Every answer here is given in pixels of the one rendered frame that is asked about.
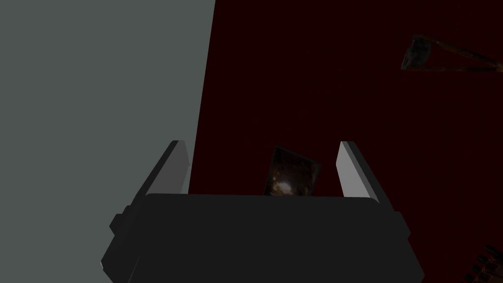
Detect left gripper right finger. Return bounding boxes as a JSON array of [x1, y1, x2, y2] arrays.
[[335, 141, 388, 205]]

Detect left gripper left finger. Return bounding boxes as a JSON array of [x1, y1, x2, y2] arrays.
[[135, 139, 191, 202]]

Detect dark framed picture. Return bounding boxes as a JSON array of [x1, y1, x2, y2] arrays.
[[263, 146, 323, 197]]

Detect dark triangular wall object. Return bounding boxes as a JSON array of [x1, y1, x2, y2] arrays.
[[400, 33, 503, 73]]

